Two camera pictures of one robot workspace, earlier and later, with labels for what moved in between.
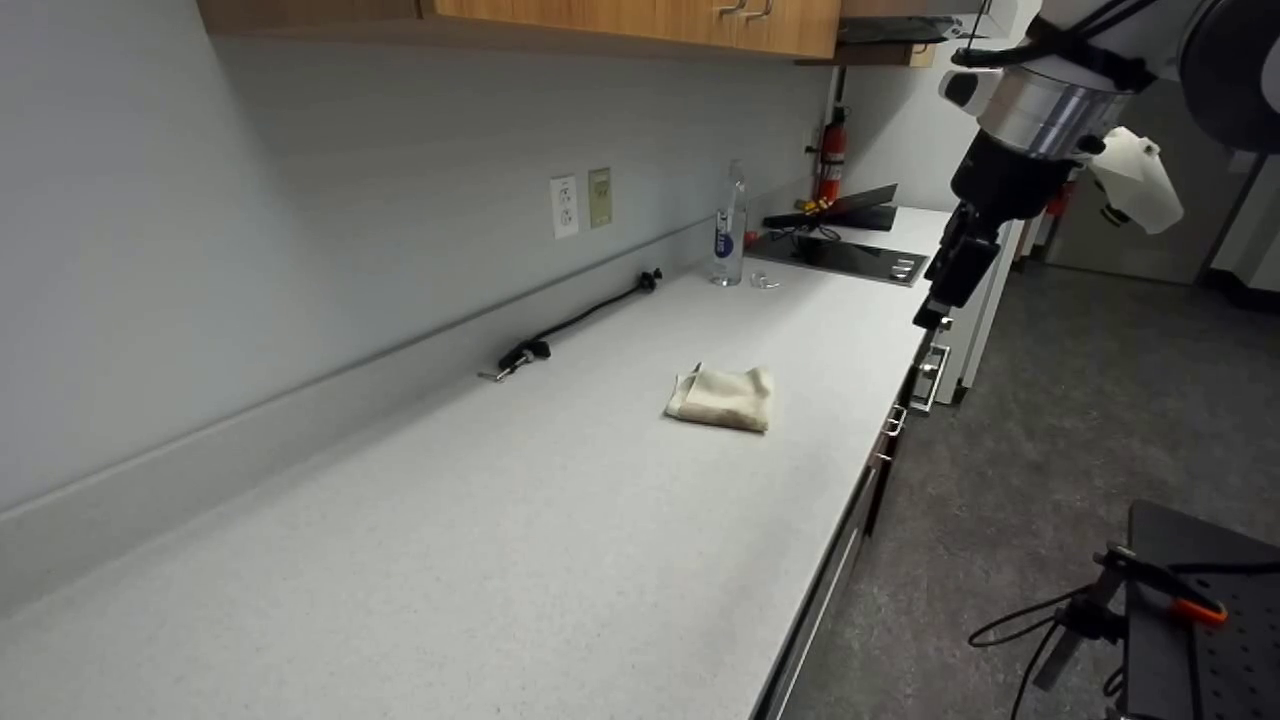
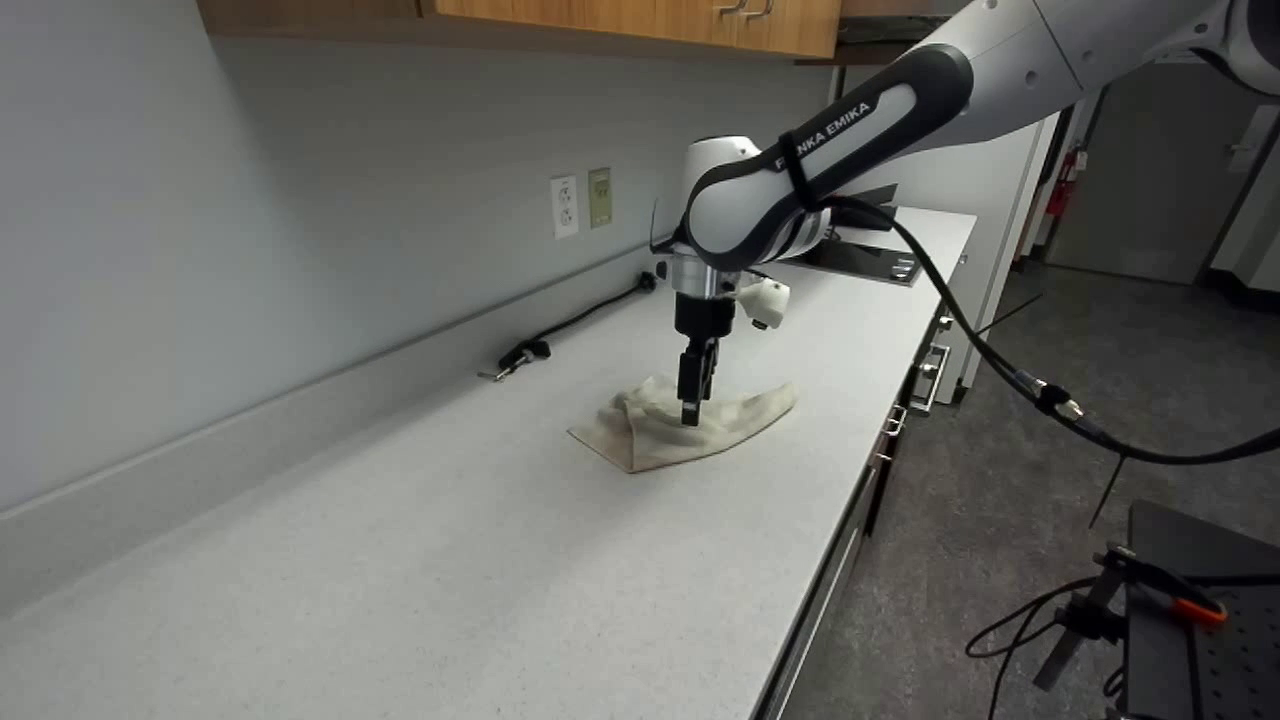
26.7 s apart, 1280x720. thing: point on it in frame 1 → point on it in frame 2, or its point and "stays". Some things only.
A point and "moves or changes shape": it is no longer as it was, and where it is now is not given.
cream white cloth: (723, 398) moves or changes shape
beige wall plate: (603, 197) stays
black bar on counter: (542, 342) stays
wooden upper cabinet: (810, 31) stays
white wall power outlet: (564, 206) stays
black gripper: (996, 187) → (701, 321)
